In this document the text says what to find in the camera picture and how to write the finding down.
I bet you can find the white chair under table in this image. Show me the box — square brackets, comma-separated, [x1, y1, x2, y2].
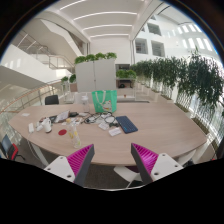
[114, 166, 142, 188]

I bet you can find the dark blue keyboard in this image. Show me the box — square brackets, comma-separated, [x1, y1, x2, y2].
[116, 116, 138, 134]

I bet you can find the white cup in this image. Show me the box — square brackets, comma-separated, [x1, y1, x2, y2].
[41, 118, 52, 133]

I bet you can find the green tote bag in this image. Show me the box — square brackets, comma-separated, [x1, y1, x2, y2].
[92, 90, 117, 113]

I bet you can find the white remote device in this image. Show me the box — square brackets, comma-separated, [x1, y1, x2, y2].
[28, 123, 34, 133]

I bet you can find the red and black chair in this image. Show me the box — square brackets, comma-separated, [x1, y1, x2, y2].
[0, 135, 24, 161]

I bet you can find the row of green trees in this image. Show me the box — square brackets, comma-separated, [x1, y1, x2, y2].
[131, 50, 224, 113]

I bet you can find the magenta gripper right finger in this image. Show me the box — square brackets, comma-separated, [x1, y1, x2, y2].
[131, 143, 182, 185]

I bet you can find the white cabinet with plants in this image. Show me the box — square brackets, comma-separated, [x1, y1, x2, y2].
[75, 53, 116, 92]

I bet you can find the clear plastic water bottle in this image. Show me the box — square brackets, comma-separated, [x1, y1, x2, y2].
[66, 118, 81, 148]

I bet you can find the red round coaster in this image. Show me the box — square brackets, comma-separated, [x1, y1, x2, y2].
[58, 129, 67, 136]

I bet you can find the black office chair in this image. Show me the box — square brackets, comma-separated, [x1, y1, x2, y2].
[45, 95, 59, 105]

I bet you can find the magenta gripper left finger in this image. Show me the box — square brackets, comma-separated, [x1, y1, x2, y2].
[45, 144, 95, 186]

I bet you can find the black cables bundle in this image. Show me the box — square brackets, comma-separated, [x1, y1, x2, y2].
[83, 111, 119, 128]

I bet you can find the white papers stack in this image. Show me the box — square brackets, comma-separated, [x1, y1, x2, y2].
[55, 111, 69, 123]

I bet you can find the white small box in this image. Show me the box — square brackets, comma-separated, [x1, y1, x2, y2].
[109, 127, 121, 137]

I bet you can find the clear bottle with white cap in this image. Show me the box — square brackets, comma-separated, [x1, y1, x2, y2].
[82, 96, 90, 112]

